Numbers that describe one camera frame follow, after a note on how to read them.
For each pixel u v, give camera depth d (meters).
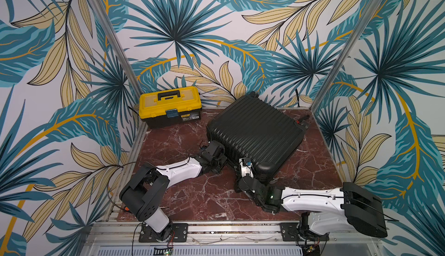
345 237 0.73
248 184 0.59
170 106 0.99
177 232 0.73
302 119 1.16
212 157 0.69
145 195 0.44
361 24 0.80
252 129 0.83
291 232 0.73
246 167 0.68
